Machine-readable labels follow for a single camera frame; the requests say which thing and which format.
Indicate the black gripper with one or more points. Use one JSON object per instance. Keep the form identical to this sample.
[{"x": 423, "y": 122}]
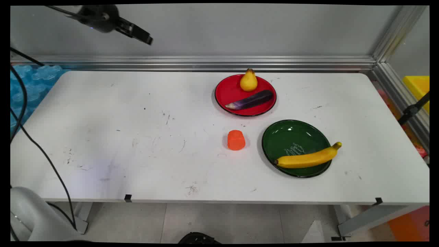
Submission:
[{"x": 99, "y": 18}]

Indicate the purple toy eggplant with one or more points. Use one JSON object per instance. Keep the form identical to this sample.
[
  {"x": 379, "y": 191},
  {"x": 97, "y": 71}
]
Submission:
[{"x": 252, "y": 100}]

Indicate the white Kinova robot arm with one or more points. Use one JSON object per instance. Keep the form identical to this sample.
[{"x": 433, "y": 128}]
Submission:
[{"x": 31, "y": 216}]

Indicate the red round plate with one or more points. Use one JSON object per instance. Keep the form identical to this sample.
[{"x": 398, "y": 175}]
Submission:
[{"x": 229, "y": 93}]

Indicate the blue bubble wrap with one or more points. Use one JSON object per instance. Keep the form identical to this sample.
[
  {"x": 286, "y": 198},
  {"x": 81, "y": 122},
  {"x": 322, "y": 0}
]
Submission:
[{"x": 32, "y": 85}]

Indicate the yellow toy pear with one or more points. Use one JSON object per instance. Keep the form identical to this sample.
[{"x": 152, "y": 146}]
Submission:
[{"x": 248, "y": 82}]

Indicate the orange toy carrot piece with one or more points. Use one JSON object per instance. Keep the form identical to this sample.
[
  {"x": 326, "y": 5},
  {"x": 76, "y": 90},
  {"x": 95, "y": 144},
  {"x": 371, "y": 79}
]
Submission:
[{"x": 236, "y": 140}]

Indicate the dark green round plate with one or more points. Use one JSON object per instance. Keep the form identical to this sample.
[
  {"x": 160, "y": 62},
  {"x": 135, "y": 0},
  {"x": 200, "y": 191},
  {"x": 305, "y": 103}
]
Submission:
[{"x": 291, "y": 140}]

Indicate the yellow toy banana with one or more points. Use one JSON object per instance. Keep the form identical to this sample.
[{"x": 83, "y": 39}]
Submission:
[{"x": 308, "y": 159}]

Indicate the black round floor object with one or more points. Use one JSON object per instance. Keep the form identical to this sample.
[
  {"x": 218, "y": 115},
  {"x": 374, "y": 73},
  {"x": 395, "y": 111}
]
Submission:
[{"x": 199, "y": 238}]

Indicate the black stand clamp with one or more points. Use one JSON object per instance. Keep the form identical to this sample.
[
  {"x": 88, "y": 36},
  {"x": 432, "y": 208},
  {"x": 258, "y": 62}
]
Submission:
[{"x": 411, "y": 109}]

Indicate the yellow plastic bin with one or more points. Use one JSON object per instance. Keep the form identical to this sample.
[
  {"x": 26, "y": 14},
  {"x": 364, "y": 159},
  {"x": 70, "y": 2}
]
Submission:
[{"x": 419, "y": 87}]

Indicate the white table leg with foot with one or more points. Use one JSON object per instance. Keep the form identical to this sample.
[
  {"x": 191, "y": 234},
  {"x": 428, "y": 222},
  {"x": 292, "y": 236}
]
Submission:
[{"x": 363, "y": 219}]

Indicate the orange box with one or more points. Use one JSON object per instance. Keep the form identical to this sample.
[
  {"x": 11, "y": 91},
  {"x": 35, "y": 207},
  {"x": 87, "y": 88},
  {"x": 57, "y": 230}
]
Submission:
[{"x": 410, "y": 224}]

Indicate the horizontal aluminium frame rail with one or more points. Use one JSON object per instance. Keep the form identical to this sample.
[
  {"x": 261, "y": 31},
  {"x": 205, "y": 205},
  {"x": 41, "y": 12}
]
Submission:
[{"x": 205, "y": 63}]

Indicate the upright aluminium frame post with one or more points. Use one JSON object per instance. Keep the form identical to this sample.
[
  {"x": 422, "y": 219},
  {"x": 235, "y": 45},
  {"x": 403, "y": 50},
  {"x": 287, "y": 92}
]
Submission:
[{"x": 394, "y": 34}]

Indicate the side aluminium frame rail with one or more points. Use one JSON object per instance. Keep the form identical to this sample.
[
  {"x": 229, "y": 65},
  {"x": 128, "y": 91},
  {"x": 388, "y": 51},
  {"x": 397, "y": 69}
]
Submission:
[{"x": 398, "y": 92}]

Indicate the red clutter behind rail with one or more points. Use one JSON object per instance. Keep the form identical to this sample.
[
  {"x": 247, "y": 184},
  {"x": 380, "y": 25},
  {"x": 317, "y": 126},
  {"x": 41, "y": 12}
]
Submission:
[{"x": 416, "y": 145}]

